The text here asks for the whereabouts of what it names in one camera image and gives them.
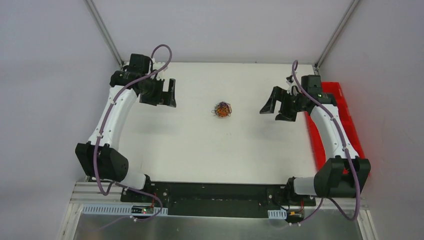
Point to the left white cable duct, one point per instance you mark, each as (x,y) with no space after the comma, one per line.
(123,210)

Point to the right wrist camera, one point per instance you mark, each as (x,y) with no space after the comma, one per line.
(292,86)

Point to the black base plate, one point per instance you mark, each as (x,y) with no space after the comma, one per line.
(218,199)

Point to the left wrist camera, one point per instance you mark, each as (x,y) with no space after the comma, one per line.
(154,66)

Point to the red plastic bin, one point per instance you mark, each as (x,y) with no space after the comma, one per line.
(345,119)

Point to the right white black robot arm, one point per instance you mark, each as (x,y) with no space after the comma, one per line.
(344,173)

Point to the white cable duct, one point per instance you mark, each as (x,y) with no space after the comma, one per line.
(123,210)
(279,214)

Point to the right white cable duct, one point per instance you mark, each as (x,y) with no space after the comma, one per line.
(279,214)

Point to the aluminium frame rail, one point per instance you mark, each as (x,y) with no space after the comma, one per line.
(89,193)

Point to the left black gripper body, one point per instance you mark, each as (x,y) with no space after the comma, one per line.
(164,96)

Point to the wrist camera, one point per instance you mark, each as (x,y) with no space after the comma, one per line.
(154,66)
(292,86)

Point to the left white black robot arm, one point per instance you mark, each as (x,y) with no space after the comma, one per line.
(99,156)

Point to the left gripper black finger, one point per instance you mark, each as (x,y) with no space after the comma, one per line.
(169,95)
(150,101)

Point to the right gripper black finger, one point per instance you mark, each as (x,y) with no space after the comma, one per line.
(287,117)
(270,105)

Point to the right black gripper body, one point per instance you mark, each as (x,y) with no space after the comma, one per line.
(284,103)

